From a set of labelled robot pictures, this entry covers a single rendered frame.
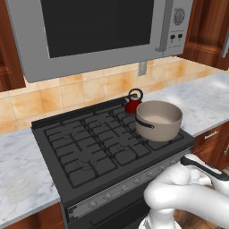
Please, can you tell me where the red kettle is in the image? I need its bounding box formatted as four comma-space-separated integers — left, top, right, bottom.
124, 88, 145, 115

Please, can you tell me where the black stove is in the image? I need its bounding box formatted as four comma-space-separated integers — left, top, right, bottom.
30, 96, 197, 229

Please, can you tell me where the brown wooden base cabinet door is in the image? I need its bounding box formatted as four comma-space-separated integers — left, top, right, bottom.
196, 135, 229, 172

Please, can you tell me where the brown wooden base cabinet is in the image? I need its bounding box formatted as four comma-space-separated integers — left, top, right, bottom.
2, 201, 65, 229

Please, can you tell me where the grey microwave oven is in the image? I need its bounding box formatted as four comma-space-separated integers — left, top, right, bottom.
4, 0, 194, 84

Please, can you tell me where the brown wooden drawer front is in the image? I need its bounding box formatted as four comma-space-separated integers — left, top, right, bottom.
192, 121, 229, 150

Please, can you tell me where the beige pot with black handle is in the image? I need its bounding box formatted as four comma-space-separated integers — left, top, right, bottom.
134, 99, 184, 143

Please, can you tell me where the grey wall outlet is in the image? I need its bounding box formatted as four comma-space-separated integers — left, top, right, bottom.
137, 60, 148, 77

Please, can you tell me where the silver drawer handle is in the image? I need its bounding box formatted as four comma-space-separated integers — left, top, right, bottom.
203, 130, 220, 140

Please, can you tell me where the grey microwave door handle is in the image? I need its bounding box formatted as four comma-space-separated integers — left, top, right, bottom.
158, 0, 174, 54

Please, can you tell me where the brown wooden wall cabinet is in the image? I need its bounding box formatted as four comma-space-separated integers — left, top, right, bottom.
176, 0, 229, 72
0, 0, 27, 93

